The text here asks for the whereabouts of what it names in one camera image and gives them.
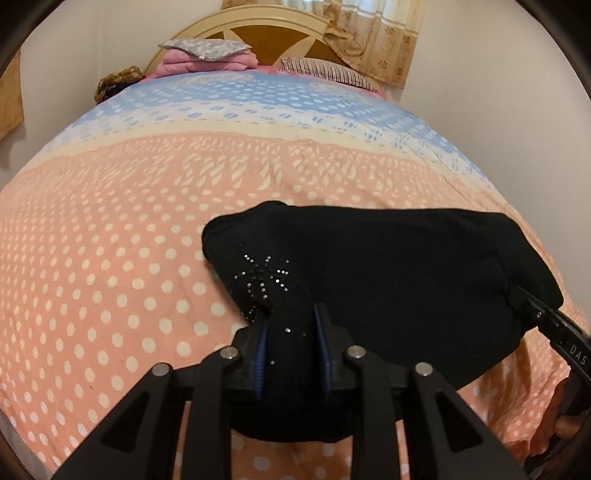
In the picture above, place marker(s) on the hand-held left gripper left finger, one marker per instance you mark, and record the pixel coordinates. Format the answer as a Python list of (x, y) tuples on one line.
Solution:
[(262, 355)]

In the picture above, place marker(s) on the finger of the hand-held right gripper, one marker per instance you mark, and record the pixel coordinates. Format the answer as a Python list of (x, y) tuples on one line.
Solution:
[(531, 309)]

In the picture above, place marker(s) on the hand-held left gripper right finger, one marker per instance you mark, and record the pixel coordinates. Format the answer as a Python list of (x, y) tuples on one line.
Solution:
[(322, 350)]

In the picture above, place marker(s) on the black pants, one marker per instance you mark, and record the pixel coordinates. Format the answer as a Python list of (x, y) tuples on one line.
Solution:
[(392, 277)]

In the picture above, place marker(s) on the person's right hand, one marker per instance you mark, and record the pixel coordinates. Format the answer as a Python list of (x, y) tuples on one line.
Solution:
[(556, 415)]

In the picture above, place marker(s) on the pink dotted bedspread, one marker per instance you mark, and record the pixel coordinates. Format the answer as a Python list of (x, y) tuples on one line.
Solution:
[(115, 230)]

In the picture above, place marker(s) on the striped pillow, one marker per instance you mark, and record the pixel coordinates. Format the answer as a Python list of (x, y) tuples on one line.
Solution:
[(332, 73)]

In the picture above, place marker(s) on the pink folded blanket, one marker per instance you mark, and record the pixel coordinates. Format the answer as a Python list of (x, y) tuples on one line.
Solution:
[(207, 67)]

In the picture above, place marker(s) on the brown fuzzy cushion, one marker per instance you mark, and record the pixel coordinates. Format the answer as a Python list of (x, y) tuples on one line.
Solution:
[(117, 85)]

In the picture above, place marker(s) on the grey patterned pillow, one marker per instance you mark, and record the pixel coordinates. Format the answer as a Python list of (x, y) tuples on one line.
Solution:
[(203, 47)]

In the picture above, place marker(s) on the cream wooden headboard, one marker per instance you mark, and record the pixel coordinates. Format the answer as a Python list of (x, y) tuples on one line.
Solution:
[(258, 41)]

